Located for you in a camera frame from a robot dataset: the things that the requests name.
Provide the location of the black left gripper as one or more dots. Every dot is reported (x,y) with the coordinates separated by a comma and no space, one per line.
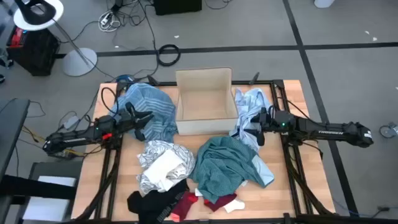
(130,121)

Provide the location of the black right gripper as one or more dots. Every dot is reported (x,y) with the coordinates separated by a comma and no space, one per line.
(268,119)

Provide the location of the blue striped shirt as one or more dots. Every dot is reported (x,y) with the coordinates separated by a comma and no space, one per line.
(155,102)

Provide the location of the light blue shirt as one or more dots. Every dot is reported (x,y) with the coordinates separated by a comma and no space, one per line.
(248,102)

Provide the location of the white leaf-print garment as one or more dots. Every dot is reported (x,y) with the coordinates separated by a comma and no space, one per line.
(186,158)

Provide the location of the teal flower-print shirt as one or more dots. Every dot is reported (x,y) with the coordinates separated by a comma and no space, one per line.
(220,168)

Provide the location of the black Puma garment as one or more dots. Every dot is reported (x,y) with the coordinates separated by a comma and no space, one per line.
(155,202)

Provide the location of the white sock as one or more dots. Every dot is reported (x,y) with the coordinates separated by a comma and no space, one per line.
(234,205)

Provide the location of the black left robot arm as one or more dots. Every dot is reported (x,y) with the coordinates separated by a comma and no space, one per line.
(77,138)

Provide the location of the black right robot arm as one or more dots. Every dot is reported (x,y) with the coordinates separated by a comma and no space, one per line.
(326,132)

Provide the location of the open cardboard box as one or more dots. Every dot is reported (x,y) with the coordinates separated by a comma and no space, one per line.
(205,126)

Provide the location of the grey power adapter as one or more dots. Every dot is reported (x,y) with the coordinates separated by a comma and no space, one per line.
(71,122)

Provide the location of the white paper tag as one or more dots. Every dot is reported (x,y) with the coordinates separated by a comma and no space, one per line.
(198,192)

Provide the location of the white round stand table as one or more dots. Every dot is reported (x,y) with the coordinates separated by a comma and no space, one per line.
(79,62)

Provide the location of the grey shelf cart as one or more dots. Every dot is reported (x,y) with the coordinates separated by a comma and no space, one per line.
(56,168)

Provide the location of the white power strip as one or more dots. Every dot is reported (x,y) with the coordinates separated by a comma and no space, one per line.
(105,18)

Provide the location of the black equipment box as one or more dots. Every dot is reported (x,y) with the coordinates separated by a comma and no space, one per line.
(177,6)

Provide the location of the grey caster wheel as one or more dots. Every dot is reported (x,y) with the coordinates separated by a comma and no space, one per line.
(387,131)

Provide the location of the black desk top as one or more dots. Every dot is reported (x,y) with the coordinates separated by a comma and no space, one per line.
(12,130)

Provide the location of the black crate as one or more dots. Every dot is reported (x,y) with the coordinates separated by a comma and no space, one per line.
(34,53)

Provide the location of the white round bin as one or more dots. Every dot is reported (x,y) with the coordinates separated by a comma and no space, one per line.
(323,2)

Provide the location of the black floor plug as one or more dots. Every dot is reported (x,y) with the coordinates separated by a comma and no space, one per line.
(384,208)

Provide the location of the red tool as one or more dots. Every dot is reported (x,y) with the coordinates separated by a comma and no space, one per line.
(16,35)

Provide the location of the black headset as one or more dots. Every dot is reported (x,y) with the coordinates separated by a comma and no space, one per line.
(34,14)

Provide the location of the black angled bracket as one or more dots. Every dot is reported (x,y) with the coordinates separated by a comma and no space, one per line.
(152,80)
(255,78)

